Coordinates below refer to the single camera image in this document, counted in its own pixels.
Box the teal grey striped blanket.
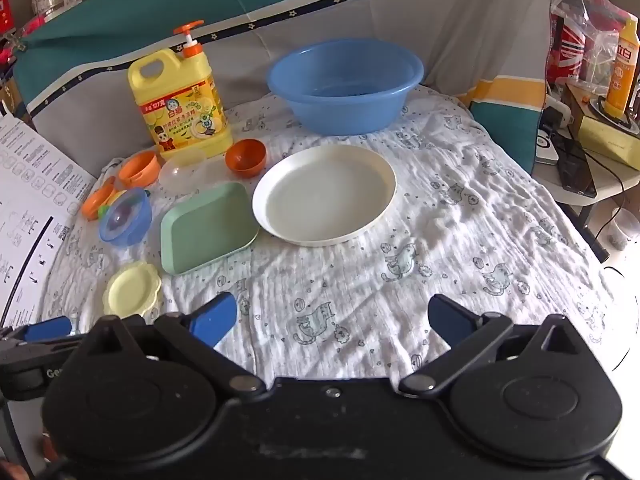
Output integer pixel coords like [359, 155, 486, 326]
[14, 0, 550, 174]

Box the small yellow scalloped plate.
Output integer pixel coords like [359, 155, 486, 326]
[102, 261, 162, 318]

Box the white cat-print cloth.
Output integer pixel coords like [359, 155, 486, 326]
[41, 83, 640, 401]

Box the clear plastic bowl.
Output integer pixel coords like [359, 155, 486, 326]
[158, 148, 207, 195]

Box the yellow dish soap jug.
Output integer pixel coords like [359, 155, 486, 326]
[128, 20, 233, 160]

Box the black cable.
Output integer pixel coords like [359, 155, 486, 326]
[564, 123, 640, 261]

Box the orange-yellow detergent bottle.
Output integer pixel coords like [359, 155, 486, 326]
[603, 14, 639, 120]

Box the white side table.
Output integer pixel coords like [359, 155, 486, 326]
[530, 104, 640, 261]

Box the blue plastic basin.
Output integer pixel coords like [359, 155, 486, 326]
[267, 38, 424, 136]

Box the large white round plate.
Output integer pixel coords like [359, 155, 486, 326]
[252, 144, 397, 247]

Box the orange small bowl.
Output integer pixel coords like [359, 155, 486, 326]
[224, 139, 267, 179]

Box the person's hand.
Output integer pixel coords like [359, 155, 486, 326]
[1, 429, 60, 479]

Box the orange cup on side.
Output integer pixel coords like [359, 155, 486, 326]
[118, 151, 160, 188]

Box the yellow cardboard box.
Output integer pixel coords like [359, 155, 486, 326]
[562, 84, 639, 170]

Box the blue lidded clear container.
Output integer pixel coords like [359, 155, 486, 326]
[99, 188, 153, 247]

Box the white printed instruction sheet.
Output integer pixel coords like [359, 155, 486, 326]
[0, 114, 96, 327]

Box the red cola cans pack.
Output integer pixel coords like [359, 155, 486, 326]
[546, 13, 586, 84]

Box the orange small dish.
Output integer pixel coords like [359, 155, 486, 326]
[80, 181, 115, 221]

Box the green square plate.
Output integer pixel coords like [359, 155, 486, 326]
[160, 182, 260, 276]

